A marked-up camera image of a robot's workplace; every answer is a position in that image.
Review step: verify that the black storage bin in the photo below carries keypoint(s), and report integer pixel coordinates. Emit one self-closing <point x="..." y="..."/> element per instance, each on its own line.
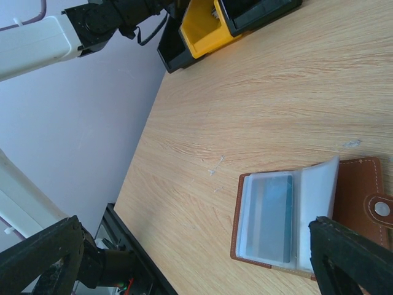
<point x="172" y="49"/>
<point x="244" y="16"/>

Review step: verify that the blue card in sleeve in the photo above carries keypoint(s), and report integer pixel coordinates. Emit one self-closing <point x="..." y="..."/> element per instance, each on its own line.
<point x="267" y="224"/>

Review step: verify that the yellow storage bin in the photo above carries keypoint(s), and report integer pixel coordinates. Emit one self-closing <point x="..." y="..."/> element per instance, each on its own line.
<point x="204" y="29"/>

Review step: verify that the black storage bin left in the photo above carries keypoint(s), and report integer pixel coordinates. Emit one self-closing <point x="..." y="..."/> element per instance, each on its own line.
<point x="172" y="49"/>

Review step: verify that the brown leather card holder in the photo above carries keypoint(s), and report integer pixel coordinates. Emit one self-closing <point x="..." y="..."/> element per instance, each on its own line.
<point x="350" y="192"/>

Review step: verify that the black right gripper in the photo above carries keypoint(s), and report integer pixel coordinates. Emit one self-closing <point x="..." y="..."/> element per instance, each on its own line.
<point x="58" y="256"/>

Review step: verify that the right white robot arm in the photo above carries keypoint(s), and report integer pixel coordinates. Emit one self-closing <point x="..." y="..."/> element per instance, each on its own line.
<point x="27" y="211"/>

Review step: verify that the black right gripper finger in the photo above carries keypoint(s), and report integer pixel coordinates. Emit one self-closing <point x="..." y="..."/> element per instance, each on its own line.
<point x="345" y="262"/>

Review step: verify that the black enclosure frame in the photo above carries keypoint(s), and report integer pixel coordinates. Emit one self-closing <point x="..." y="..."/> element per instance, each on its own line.
<point x="146" y="276"/>

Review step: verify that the black storage bin right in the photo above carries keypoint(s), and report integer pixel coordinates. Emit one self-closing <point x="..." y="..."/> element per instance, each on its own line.
<point x="244" y="16"/>

